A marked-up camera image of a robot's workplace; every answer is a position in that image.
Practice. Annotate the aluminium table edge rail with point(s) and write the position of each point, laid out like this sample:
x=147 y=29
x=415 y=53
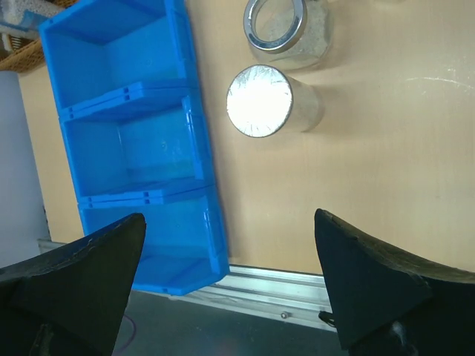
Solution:
x=277 y=295

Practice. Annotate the brown wicker basket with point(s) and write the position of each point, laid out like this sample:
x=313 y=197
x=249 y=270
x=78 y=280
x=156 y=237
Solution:
x=25 y=59

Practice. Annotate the tall silver-lid glass jar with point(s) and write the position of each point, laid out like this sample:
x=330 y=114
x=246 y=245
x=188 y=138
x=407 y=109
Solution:
x=262 y=101

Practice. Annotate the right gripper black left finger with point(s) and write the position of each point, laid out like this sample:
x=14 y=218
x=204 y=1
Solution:
x=70 y=300

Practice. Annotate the round open-top glass jar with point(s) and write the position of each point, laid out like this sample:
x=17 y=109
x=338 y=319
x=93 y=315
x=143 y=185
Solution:
x=288 y=35

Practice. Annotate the blue three-compartment plastic bin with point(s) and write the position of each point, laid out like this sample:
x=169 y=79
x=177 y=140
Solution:
x=126 y=87

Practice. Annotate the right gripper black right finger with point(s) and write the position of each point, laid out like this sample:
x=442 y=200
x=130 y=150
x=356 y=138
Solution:
x=388 y=301

